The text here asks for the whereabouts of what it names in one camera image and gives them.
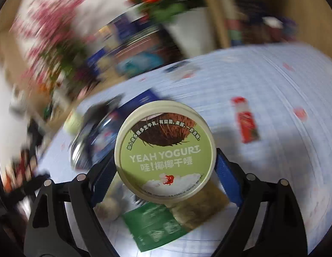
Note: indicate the wooden cabinet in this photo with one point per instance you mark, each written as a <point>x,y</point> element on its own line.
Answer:
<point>310,5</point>

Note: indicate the red cup with white lid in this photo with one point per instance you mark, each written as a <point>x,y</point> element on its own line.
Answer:
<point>273,24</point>

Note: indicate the dark blue cardboard box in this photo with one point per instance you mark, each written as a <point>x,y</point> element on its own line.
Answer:
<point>103,139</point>

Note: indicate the pastel stacked cups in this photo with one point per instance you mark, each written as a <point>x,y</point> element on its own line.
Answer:
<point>235,32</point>

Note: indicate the pink flower bouquet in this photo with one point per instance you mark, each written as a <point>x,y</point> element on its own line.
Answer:
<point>51,24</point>

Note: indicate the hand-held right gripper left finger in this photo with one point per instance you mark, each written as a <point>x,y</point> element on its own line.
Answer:
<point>101,183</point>

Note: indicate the green lid yogurt cup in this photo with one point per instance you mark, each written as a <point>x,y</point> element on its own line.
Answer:
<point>166,155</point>

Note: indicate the green foil packet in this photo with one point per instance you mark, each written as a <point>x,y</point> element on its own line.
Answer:
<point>152,227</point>

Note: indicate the small blue white packet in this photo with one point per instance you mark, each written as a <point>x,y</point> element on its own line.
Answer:
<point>182,68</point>

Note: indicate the white flower pot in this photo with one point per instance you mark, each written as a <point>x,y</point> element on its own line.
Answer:
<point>192,37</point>

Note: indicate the red tube packet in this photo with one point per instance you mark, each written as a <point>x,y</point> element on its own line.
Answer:
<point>245,120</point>

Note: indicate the stack of blue gold boxes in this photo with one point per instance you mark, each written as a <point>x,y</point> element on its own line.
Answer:
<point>112,37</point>

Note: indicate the shrink-wrapped can pack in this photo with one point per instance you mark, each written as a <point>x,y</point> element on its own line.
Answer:
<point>134,67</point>

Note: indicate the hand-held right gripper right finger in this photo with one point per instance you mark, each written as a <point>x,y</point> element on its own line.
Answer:
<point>228,178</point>

